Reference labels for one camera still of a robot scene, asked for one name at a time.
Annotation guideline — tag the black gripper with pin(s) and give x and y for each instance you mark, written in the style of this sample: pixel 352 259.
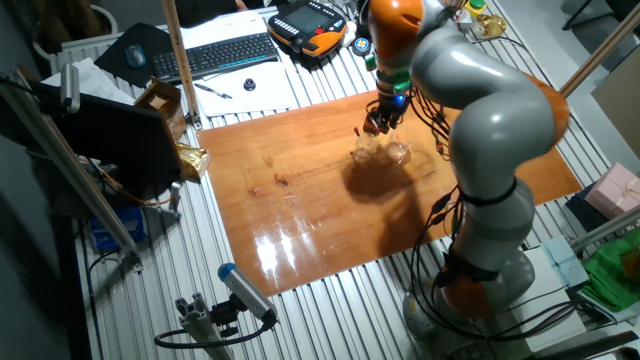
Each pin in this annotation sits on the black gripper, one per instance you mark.
pixel 392 106

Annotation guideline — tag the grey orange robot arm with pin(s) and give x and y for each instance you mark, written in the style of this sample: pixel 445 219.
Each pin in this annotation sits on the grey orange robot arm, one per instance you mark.
pixel 500 125

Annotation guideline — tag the brown glass bottle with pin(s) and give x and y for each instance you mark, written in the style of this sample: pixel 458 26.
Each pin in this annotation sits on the brown glass bottle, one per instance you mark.
pixel 370 126

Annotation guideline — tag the tall clear glass beaker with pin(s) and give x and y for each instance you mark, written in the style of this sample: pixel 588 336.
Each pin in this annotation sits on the tall clear glass beaker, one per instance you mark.
pixel 398 150

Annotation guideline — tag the small clear glass beaker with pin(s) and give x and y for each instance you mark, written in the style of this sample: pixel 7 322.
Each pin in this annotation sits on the small clear glass beaker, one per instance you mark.
pixel 365 151

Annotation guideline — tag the white egg shaped object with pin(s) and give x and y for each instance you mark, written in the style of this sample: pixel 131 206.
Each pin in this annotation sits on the white egg shaped object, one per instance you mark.
pixel 347 34

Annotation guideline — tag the black filament spool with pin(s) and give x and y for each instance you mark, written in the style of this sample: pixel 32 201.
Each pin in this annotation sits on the black filament spool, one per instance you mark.
pixel 362 10

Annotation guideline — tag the white printed paper sheet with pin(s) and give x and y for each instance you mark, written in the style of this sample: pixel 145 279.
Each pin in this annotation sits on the white printed paper sheet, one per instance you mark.
pixel 270 99

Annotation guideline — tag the wooden board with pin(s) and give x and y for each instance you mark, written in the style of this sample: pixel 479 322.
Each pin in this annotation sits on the wooden board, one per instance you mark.
pixel 300 210

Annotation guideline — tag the black orange teach pendant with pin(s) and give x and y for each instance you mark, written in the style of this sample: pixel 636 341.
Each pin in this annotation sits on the black orange teach pendant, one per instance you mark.
pixel 305 22

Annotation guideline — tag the gold crumpled wrapper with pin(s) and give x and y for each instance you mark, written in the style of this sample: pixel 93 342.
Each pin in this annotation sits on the gold crumpled wrapper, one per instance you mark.
pixel 490 25

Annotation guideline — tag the black bottle cap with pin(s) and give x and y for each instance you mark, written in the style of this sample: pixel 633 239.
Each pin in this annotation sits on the black bottle cap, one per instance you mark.
pixel 249 84

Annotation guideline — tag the yellow box green button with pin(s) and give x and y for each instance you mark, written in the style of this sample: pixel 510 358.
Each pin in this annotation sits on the yellow box green button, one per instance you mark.
pixel 475 6

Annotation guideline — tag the black pen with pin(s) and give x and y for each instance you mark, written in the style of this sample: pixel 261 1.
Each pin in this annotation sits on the black pen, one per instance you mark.
pixel 212 91

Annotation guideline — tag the black keyboard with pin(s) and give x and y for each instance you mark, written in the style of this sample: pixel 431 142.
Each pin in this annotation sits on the black keyboard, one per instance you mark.
pixel 215 55

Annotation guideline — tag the white paper stack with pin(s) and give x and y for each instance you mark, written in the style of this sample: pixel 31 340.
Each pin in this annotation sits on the white paper stack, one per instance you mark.
pixel 220 27
pixel 90 80

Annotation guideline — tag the gold foil bag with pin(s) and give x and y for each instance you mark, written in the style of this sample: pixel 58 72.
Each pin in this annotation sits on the gold foil bag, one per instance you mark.
pixel 194 160

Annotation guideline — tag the person dark torso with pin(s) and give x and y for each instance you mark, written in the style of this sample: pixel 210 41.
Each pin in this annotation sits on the person dark torso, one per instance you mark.
pixel 205 10

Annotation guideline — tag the dark blue box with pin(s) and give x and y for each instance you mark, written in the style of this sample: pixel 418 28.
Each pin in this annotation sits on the dark blue box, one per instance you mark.
pixel 585 210

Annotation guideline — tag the light blue box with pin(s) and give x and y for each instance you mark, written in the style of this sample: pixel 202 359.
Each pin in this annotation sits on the light blue box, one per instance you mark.
pixel 565 260

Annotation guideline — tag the brown cardboard box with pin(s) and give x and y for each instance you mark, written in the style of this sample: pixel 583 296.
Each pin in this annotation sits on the brown cardboard box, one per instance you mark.
pixel 160 100

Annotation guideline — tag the beige flat panel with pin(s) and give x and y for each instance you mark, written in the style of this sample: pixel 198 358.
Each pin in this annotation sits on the beige flat panel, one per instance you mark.
pixel 620 110

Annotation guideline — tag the pink gift box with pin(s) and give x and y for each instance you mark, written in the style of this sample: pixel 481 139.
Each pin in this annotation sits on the pink gift box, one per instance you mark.
pixel 615 192

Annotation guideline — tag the aluminium horizontal profile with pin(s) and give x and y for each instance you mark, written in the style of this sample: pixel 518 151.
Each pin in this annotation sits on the aluminium horizontal profile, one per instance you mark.
pixel 605 227

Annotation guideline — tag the black office chair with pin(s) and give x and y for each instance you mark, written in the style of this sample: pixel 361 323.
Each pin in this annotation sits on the black office chair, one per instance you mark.
pixel 600 10

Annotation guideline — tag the black mouse pad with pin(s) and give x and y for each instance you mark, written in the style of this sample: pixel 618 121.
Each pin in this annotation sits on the black mouse pad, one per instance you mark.
pixel 145 35

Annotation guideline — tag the grey blue computer mouse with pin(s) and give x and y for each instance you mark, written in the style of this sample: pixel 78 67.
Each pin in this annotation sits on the grey blue computer mouse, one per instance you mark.
pixel 135 56

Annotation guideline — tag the green cloth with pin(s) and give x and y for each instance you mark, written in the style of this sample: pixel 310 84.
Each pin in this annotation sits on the green cloth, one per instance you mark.
pixel 610 275

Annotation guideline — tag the black monitor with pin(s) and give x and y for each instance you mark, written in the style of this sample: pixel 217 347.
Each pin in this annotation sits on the black monitor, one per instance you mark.
pixel 115 135

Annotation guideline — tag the blue package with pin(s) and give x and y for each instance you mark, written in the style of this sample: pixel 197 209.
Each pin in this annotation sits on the blue package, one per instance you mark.
pixel 117 227

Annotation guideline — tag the white round bin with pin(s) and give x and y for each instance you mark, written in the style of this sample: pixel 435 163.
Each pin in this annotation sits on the white round bin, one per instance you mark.
pixel 105 15

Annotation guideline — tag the tan upright frame post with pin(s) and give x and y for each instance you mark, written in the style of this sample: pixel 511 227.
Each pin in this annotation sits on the tan upright frame post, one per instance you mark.
pixel 180 60

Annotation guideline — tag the grey camera blue end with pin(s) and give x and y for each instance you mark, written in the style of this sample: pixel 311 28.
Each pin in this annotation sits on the grey camera blue end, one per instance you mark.
pixel 245 290

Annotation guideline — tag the tan slanted frame post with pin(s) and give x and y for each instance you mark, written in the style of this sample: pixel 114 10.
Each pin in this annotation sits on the tan slanted frame post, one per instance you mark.
pixel 600 50

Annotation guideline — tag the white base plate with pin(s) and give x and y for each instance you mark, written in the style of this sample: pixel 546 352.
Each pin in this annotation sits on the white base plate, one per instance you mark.
pixel 550 310

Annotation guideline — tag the aluminium camera mount profile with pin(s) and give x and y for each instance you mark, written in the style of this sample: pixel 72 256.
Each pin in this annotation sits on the aluminium camera mount profile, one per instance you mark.
pixel 197 325

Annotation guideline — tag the grey cylindrical camera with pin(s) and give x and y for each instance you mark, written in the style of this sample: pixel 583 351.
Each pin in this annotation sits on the grey cylindrical camera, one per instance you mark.
pixel 70 87

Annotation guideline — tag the aluminium diagonal frame profile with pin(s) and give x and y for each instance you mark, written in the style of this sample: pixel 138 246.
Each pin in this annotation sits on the aluminium diagonal frame profile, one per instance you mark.
pixel 65 165

